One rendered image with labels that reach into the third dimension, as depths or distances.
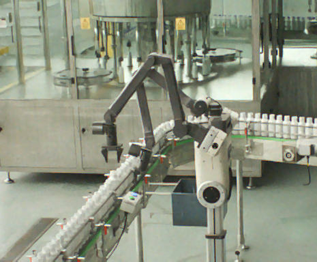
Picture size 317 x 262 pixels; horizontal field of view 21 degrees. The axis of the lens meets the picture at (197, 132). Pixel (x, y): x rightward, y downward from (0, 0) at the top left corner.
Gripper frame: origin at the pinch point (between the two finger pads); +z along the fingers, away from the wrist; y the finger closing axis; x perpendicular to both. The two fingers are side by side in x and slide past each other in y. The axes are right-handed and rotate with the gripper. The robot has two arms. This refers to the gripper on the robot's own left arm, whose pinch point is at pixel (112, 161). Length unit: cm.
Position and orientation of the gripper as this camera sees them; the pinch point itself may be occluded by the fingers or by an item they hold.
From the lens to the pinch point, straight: 457.1
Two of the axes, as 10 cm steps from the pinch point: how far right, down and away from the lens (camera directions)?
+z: 0.3, 9.7, 2.4
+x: 1.8, -2.4, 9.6
